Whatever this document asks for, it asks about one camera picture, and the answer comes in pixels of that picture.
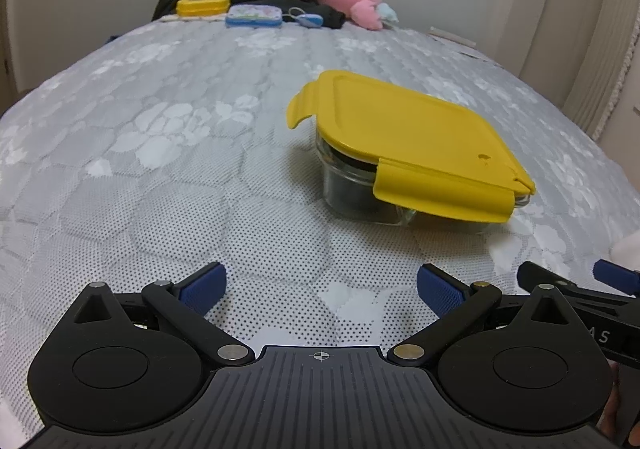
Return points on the divided clear glass container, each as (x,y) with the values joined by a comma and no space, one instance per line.
(350,199)

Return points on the dark blue cloth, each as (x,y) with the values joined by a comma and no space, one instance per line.
(113,37)

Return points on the black plush toy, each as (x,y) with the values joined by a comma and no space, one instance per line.
(350,181)

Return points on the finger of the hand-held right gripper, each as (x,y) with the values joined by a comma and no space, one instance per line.
(590,290)
(617,275)

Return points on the yellow plastic container lid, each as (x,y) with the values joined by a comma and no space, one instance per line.
(410,129)

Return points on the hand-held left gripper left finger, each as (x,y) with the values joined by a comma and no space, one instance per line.
(202,286)

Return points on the beige curtain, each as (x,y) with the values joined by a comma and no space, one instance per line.
(585,19)

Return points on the person's right hand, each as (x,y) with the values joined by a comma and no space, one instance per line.
(610,409)

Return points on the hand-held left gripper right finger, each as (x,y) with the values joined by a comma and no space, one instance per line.
(440,290)

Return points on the white paper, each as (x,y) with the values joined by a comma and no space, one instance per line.
(457,41)

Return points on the small yellow lidded container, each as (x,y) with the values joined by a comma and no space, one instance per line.
(202,4)

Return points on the cream cloth mat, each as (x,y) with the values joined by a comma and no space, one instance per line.
(170,18)

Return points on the blue printed tin box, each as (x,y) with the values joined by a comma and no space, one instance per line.
(253,16)

